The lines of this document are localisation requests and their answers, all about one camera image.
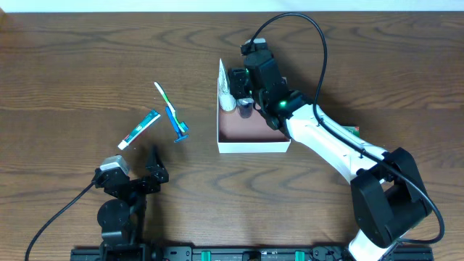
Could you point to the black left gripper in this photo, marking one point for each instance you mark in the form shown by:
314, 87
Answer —
141, 185

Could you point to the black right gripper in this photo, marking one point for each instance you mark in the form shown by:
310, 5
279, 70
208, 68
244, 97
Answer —
237, 83

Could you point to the clear bottle with blue liquid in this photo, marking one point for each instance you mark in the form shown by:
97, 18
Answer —
245, 107

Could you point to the white patterned cream tube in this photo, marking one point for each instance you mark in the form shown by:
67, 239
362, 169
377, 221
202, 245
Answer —
226, 101

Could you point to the green white toothpaste tube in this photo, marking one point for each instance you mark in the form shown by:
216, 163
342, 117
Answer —
149, 119

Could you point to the green soap bar package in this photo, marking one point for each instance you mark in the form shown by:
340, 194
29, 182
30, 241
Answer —
355, 130

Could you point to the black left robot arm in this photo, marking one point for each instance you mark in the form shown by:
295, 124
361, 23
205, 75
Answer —
122, 218

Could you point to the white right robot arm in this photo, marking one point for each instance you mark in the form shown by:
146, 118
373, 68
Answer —
388, 194

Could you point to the blue disposable razor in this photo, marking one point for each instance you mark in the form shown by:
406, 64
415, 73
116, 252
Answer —
181, 135

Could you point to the green white toothbrush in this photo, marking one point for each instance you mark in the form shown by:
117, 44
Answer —
182, 126

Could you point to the white box with pink interior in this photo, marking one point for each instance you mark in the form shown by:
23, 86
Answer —
252, 135

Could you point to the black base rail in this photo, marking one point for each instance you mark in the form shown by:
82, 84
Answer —
186, 253

